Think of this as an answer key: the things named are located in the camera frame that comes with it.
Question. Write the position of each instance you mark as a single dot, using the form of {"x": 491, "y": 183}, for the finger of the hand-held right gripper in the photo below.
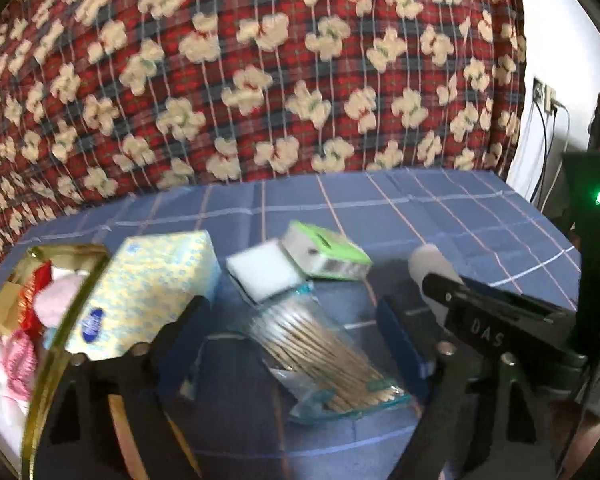
{"x": 442, "y": 290}

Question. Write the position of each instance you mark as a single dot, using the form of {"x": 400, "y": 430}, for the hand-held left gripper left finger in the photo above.
{"x": 190, "y": 331}

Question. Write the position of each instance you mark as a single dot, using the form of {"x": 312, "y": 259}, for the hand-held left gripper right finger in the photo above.
{"x": 401, "y": 341}

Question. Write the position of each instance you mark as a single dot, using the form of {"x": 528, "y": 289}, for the white foam piece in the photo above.
{"x": 425, "y": 264}

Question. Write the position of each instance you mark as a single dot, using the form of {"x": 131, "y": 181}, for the clear bag of cotton swabs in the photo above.
{"x": 325, "y": 360}

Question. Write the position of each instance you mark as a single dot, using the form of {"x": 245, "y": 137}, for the red gold-patterned pouch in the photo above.
{"x": 32, "y": 287}

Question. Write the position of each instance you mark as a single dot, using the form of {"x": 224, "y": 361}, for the gold tin box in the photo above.
{"x": 36, "y": 410}

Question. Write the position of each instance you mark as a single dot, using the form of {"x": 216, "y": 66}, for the white and pink plush toy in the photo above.
{"x": 14, "y": 362}

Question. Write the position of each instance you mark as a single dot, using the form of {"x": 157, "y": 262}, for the yellow dotted tissue box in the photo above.
{"x": 145, "y": 290}

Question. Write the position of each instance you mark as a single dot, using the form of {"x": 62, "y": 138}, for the blue checked cloth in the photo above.
{"x": 430, "y": 210}

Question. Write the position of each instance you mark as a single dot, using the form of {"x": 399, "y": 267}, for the white sponge block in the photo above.
{"x": 262, "y": 270}

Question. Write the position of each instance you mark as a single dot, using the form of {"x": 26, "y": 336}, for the green and white tissue pack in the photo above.
{"x": 325, "y": 251}

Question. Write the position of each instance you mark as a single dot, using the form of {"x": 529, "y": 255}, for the gold paper sheet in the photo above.
{"x": 5, "y": 306}

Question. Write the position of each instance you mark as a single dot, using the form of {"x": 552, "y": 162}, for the white lining paper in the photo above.
{"x": 0, "y": 420}

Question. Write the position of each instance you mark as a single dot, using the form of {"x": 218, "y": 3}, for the red plaid bear-print blanket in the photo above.
{"x": 230, "y": 60}

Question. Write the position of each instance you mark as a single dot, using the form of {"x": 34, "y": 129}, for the white wall outlet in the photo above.
{"x": 545, "y": 95}

